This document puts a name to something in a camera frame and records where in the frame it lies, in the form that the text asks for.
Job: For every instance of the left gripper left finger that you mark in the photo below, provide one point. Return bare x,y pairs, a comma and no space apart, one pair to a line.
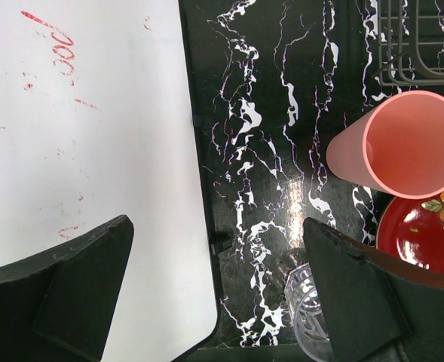
58,305

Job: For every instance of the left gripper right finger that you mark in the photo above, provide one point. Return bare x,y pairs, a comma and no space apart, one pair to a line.
376,307

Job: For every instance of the clear glass cup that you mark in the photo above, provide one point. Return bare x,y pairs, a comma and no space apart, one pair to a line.
306,314

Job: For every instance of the red floral plate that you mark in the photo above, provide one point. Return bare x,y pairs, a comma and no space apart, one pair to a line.
413,231

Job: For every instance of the pink plastic cup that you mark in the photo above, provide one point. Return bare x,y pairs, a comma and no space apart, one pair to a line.
397,148

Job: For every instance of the white board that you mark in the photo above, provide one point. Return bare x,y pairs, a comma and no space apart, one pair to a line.
95,121

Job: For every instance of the wire dish rack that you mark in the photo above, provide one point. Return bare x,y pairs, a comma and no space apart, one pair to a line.
410,43

